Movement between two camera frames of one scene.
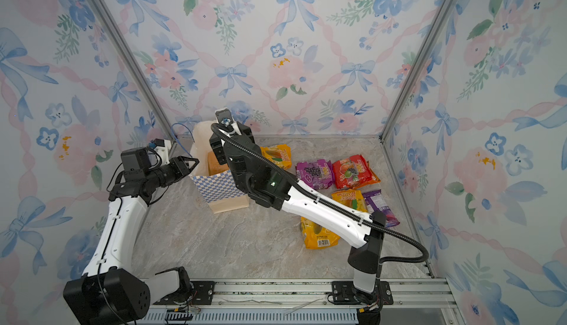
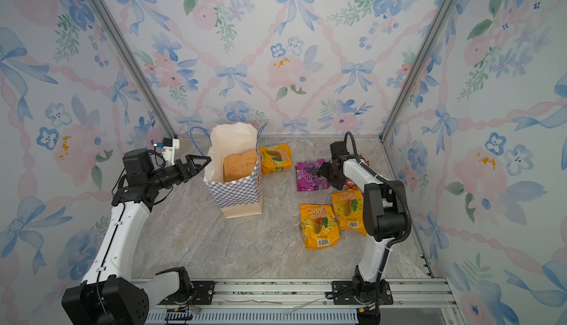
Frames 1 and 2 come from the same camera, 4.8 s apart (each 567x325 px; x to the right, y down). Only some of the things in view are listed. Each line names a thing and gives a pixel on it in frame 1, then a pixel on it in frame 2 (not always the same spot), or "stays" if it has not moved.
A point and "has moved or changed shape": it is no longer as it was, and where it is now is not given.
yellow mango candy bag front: x=317 y=237 stays
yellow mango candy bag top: x=280 y=154 stays
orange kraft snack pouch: x=214 y=166 has moved or changed shape
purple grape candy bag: x=319 y=174 stays
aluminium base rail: x=300 y=302 stays
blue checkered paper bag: x=214 y=180 has moved or changed shape
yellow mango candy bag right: x=352 y=198 stays
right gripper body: x=227 y=153 -> x=328 y=170
